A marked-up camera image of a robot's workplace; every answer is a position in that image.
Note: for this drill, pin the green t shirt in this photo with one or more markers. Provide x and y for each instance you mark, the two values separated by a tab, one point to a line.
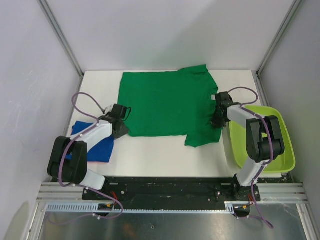
171	103

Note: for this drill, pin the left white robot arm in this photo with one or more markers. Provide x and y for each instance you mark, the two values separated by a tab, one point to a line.
68	162

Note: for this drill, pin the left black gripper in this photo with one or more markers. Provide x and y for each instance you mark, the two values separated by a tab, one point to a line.
124	131

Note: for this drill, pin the right corner aluminium post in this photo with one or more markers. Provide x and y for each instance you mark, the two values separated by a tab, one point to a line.
280	34

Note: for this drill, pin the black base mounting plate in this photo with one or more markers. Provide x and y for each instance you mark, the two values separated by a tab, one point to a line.
218	188

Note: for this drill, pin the left corner aluminium post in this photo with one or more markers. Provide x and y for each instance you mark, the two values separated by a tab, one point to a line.
50	16

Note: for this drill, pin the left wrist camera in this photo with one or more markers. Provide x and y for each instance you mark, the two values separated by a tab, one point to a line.
108	108

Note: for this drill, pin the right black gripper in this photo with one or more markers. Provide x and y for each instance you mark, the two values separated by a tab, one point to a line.
215	123

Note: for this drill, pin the aluminium frame rail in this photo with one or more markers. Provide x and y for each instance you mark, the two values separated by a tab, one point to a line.
271	193

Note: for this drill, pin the folded blue t shirt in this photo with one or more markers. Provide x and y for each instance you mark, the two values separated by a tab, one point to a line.
101	152

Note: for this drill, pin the grey slotted cable duct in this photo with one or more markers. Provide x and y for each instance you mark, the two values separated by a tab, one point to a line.
226	207

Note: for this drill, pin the corner aluminium post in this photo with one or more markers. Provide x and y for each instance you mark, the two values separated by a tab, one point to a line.
50	16
280	34

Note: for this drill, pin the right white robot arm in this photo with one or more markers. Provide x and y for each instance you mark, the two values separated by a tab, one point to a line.
263	142

